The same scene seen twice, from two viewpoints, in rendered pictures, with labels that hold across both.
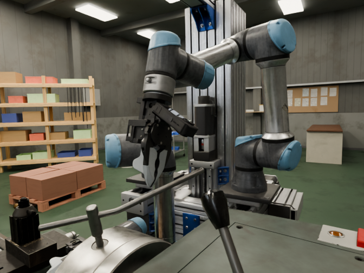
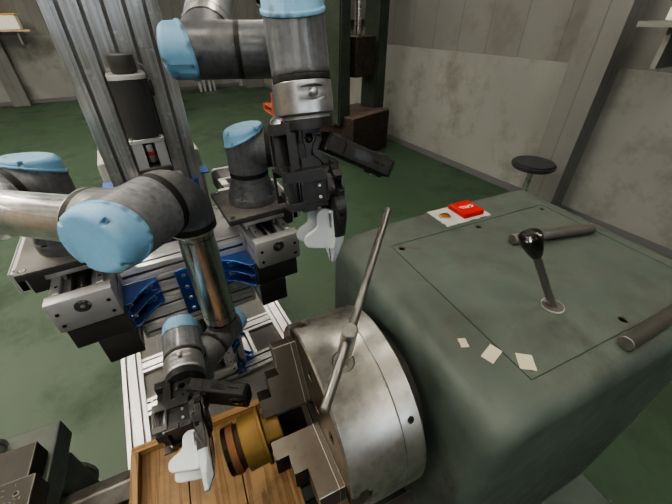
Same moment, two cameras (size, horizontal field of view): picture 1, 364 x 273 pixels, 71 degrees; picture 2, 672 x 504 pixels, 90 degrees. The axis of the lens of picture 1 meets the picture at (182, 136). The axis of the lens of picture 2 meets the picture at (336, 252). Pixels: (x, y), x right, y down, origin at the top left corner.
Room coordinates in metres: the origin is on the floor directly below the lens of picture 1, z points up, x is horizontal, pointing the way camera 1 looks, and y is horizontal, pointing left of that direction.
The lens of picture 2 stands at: (0.35, 0.44, 1.65)
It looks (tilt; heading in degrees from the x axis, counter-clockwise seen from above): 35 degrees down; 299
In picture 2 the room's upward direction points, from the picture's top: straight up
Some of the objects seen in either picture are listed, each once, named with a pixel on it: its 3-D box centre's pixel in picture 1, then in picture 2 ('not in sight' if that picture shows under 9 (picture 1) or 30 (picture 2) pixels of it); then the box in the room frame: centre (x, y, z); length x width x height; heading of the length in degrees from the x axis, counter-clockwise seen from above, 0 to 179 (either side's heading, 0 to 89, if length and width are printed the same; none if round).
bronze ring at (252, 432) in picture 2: not in sight; (254, 438); (0.60, 0.27, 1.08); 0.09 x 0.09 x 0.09; 55
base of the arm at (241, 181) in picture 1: (248, 176); (250, 183); (1.07, -0.28, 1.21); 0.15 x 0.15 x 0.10
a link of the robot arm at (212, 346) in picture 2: not in sight; (198, 364); (0.88, 0.18, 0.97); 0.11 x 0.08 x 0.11; 101
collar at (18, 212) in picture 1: (24, 209); not in sight; (0.95, 0.61, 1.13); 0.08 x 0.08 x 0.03
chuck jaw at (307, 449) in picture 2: not in sight; (318, 469); (0.48, 0.26, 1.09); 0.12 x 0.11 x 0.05; 144
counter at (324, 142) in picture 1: (324, 141); not in sight; (7.88, -4.46, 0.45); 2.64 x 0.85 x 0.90; 150
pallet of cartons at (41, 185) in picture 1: (60, 182); not in sight; (4.57, 2.25, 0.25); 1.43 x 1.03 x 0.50; 146
